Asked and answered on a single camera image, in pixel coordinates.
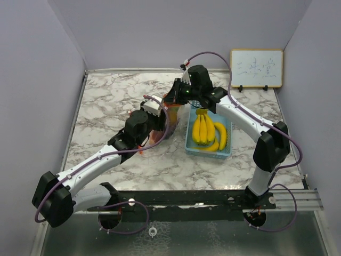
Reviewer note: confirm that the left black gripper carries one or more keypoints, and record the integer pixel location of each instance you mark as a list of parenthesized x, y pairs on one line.
[(160, 120)]

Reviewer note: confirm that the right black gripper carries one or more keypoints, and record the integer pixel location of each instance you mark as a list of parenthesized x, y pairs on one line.
[(173, 96)]

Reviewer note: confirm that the clear zip bag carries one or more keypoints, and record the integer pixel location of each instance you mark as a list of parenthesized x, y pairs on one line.
[(165, 128)]

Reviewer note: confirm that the yellow banana bunch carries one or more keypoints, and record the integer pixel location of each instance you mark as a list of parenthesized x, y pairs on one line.
[(203, 130)]

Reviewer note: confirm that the single yellow banana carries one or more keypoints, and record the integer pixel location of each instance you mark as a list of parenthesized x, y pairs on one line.
[(223, 134)]

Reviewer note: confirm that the blue perforated plastic basket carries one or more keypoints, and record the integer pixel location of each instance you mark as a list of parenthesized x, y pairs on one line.
[(189, 143)]

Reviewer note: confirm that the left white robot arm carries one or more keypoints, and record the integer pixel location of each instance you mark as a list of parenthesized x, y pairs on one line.
[(57, 196)]

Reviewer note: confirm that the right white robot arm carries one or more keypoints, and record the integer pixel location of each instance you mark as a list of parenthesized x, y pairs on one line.
[(272, 143)]

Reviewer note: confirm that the small framed whiteboard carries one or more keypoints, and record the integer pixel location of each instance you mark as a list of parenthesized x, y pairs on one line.
[(256, 68)]

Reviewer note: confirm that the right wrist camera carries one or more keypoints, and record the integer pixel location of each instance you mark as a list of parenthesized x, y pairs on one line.
[(185, 77)]

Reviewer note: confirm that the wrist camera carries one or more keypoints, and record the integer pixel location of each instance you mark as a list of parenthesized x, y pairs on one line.
[(185, 77), (152, 105)]

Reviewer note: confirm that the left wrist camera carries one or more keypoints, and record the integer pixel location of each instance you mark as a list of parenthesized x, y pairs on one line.
[(152, 105)]

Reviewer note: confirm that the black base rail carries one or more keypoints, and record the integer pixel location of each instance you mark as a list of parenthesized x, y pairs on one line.
[(178, 205)]

